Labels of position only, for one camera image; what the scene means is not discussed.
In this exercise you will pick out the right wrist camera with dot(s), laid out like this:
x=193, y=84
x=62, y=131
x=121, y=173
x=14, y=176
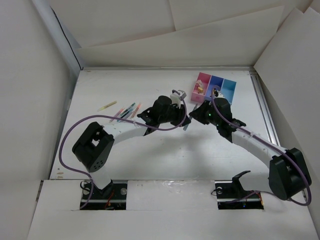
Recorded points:
x=217, y=94

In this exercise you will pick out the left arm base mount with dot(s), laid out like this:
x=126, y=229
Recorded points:
x=112, y=198

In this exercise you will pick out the light blue drawer box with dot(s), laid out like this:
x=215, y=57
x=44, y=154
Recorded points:
x=228, y=90

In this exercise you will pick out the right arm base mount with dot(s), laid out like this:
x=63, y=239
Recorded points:
x=230, y=195

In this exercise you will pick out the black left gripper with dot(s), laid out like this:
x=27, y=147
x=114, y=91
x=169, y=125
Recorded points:
x=180, y=112

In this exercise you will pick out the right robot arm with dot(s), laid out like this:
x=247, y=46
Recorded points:
x=288, y=171

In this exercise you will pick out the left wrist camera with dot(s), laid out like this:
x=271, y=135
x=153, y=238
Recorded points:
x=177, y=97

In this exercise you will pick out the orange highlighter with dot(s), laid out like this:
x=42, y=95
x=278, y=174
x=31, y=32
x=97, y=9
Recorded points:
x=136, y=110

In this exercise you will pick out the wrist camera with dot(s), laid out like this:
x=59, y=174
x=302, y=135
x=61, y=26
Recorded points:
x=217, y=94
x=177, y=97

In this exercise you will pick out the blue utility knife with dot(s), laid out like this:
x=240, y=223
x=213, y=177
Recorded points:
x=190, y=118

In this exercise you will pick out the aluminium rail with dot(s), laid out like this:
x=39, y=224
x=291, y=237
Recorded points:
x=267, y=118

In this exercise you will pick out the purple drawer box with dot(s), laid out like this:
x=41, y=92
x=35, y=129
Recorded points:
x=215, y=82

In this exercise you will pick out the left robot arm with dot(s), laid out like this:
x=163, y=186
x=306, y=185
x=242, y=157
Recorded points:
x=94, y=145

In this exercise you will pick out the pink drawer box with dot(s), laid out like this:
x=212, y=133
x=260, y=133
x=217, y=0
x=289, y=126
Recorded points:
x=195, y=95

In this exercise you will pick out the yellow highlighter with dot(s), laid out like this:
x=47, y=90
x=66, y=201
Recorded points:
x=107, y=106

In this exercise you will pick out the pink purple highlighter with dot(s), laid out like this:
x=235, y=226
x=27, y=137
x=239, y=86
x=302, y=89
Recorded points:
x=117, y=114

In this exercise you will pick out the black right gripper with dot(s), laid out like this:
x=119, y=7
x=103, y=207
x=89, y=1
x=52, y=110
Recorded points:
x=198, y=114

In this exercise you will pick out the green cap gel pen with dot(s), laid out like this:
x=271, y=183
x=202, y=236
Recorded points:
x=126, y=111

